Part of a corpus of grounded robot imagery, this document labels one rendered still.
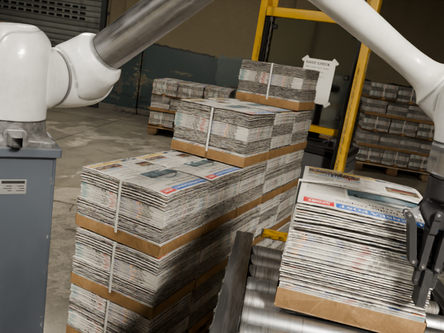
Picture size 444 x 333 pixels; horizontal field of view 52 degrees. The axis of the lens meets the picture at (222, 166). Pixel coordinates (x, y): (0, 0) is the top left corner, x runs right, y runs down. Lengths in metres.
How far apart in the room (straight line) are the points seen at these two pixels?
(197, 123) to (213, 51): 6.53
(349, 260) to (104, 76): 0.76
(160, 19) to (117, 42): 0.13
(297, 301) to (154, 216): 0.70
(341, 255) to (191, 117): 1.28
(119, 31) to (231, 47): 7.33
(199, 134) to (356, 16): 1.26
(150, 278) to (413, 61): 1.06
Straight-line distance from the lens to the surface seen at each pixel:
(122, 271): 1.66
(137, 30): 1.18
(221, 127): 1.98
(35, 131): 1.17
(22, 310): 1.32
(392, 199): 1.08
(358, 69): 2.93
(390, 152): 7.05
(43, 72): 1.16
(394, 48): 0.95
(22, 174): 1.17
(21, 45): 1.14
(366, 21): 0.91
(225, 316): 0.91
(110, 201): 1.62
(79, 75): 1.24
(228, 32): 8.51
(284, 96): 2.50
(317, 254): 0.92
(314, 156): 3.17
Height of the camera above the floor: 1.27
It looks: 13 degrees down
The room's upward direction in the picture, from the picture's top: 9 degrees clockwise
